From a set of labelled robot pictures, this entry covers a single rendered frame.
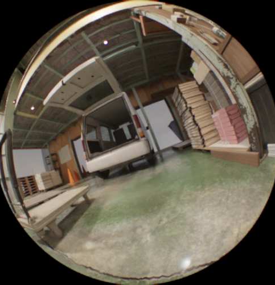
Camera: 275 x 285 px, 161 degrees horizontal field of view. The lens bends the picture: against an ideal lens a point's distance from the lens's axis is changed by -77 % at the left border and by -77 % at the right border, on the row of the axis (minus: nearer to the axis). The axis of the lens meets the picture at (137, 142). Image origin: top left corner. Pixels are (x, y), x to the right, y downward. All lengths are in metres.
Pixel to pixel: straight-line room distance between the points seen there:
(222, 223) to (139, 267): 0.34
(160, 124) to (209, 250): 5.60
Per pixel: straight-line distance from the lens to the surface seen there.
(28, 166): 9.00
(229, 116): 1.10
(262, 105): 0.85
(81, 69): 1.54
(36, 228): 0.70
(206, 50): 0.98
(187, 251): 0.43
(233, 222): 0.49
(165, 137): 5.59
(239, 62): 0.89
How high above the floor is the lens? 0.39
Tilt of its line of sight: 5 degrees up
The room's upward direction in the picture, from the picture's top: 21 degrees counter-clockwise
